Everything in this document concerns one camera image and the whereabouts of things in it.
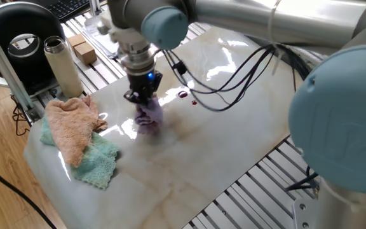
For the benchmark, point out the small wooden block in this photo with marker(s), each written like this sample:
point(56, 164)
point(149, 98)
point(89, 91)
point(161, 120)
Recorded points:
point(76, 39)

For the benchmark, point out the aluminium frame post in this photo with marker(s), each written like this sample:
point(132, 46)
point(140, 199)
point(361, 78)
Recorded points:
point(5, 73)

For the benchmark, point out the peach fluffy cloth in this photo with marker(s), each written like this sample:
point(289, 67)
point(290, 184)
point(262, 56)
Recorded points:
point(71, 127)

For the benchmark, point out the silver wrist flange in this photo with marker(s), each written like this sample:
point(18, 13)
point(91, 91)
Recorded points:
point(137, 57)

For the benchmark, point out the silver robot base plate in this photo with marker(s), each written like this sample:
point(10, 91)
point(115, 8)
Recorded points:
point(303, 213)

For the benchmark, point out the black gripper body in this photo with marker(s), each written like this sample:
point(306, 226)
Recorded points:
point(143, 84)

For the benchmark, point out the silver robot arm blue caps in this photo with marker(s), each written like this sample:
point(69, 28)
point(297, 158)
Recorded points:
point(329, 111)

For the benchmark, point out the green fluffy cloth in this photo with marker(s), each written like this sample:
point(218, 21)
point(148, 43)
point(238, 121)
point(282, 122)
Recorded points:
point(97, 162)

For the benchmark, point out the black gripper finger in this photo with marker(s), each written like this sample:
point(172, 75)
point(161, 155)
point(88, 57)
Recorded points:
point(152, 97)
point(134, 98)

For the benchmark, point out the beige thermos bottle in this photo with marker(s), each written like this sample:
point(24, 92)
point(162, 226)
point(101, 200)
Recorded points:
point(63, 66)

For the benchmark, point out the black keyboard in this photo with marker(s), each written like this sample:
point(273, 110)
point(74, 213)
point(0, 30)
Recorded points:
point(68, 8)

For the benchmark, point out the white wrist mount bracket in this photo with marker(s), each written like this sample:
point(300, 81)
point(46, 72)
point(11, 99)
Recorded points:
point(126, 31)

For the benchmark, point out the marble pattern board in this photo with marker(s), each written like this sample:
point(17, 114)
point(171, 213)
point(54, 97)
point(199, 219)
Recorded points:
point(186, 152)

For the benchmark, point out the purple fluffy cloth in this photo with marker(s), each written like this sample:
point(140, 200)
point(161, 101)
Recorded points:
point(148, 117)

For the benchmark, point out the slim metal post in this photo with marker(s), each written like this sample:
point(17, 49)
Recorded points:
point(95, 6)

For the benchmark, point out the large wooden block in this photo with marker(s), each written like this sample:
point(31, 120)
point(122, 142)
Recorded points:
point(86, 54)

